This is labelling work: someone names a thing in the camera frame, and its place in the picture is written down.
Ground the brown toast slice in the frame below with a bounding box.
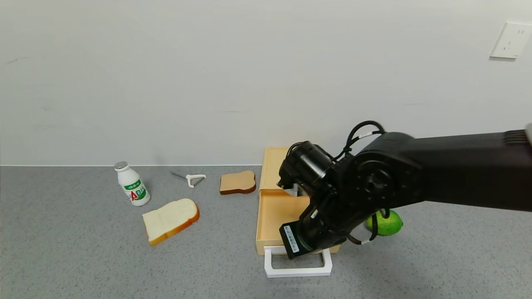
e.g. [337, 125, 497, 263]
[219, 170, 256, 196]

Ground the white peeler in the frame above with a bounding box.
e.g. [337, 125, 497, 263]
[171, 171, 207, 189]

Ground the white wall socket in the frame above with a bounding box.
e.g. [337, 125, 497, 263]
[490, 21, 532, 59]

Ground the green lime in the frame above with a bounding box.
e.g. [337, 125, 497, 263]
[365, 209, 404, 237]

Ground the white bread slice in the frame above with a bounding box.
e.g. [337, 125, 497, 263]
[142, 198, 200, 247]

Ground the yellow drawer white handle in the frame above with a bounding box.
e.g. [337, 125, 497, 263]
[255, 192, 342, 278]

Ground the white milk bottle green label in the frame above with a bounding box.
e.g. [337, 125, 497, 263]
[113, 161, 151, 207]

